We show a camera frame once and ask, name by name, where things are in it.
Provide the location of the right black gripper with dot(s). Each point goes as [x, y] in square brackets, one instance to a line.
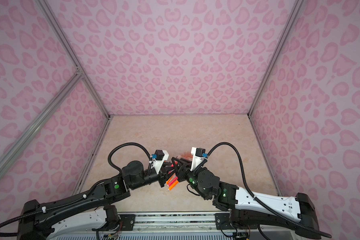
[183, 172]

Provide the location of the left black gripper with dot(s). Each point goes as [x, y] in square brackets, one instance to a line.
[164, 173]

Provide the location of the orange pen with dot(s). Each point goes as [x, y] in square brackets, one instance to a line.
[171, 181]
[172, 186]

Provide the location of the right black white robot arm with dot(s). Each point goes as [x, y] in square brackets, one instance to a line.
[296, 213]

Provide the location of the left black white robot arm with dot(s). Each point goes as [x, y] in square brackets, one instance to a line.
[41, 219]

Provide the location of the right corner aluminium profile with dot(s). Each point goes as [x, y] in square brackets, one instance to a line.
[298, 7]

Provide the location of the corner aluminium profile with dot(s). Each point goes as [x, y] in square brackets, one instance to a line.
[298, 7]
[67, 46]

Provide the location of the left corner aluminium profile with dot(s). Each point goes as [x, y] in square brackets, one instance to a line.
[67, 46]

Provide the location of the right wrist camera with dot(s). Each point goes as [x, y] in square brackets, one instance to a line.
[199, 158]

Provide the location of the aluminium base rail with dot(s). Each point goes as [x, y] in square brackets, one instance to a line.
[152, 226]

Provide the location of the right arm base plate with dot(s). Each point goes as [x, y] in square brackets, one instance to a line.
[222, 221]

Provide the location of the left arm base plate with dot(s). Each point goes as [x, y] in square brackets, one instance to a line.
[124, 222]

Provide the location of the diagonal aluminium wall profile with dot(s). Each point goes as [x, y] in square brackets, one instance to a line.
[10, 156]

